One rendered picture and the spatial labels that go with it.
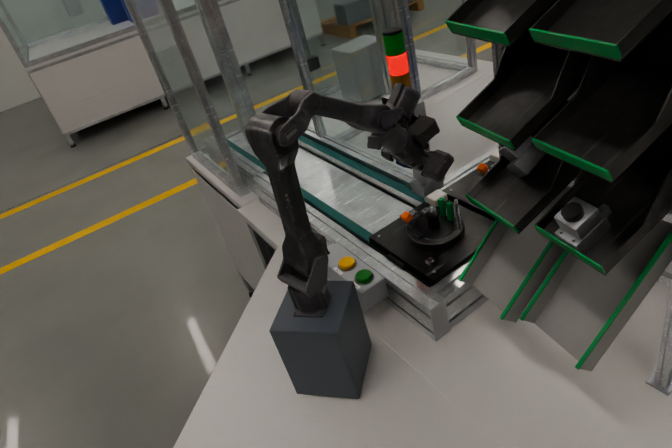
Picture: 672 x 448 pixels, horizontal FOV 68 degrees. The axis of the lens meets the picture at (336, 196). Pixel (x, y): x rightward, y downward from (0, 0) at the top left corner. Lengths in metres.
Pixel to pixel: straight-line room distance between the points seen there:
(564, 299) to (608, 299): 0.08
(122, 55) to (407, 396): 5.26
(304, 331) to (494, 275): 0.39
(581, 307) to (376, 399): 0.43
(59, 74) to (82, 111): 0.42
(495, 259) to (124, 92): 5.29
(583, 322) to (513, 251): 0.18
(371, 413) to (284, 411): 0.19
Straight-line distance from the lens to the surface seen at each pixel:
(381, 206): 1.48
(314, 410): 1.11
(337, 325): 0.96
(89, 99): 5.98
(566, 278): 0.99
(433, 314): 1.10
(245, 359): 1.26
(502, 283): 1.04
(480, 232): 1.24
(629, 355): 1.16
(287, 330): 0.99
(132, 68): 5.97
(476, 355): 1.13
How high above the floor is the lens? 1.75
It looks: 32 degrees down
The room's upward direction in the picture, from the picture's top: 16 degrees counter-clockwise
